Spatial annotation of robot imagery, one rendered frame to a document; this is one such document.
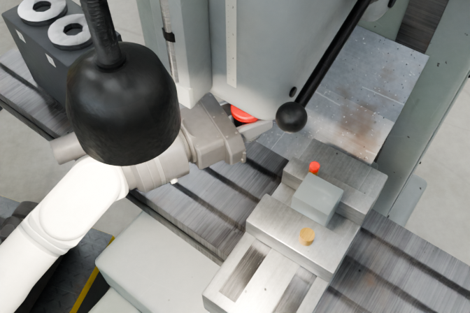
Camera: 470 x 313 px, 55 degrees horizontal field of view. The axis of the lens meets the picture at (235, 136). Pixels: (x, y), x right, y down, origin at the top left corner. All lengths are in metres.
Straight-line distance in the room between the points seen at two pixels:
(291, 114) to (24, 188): 1.85
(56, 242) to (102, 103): 0.35
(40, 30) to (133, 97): 0.68
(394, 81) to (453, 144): 1.42
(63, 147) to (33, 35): 0.36
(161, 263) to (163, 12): 0.58
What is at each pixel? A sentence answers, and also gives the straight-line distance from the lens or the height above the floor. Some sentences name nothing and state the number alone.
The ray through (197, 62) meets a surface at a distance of 0.45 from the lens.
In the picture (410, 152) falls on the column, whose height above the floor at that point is 0.85.
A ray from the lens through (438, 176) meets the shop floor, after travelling 2.21.
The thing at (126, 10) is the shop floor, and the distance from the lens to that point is 2.90.
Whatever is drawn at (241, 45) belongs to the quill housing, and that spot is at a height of 1.42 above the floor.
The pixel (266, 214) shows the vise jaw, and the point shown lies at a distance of 0.71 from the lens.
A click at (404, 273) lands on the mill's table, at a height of 0.97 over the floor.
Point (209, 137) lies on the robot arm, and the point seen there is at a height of 1.21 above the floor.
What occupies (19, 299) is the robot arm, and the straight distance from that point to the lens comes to 0.65.
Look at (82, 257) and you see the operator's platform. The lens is 1.48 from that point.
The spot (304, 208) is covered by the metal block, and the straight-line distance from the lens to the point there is 0.70.
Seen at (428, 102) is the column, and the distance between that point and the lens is 1.00.
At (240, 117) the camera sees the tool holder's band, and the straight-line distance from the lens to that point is 0.64.
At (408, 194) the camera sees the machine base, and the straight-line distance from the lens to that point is 1.86.
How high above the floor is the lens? 1.71
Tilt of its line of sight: 53 degrees down
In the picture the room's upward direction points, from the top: straight up
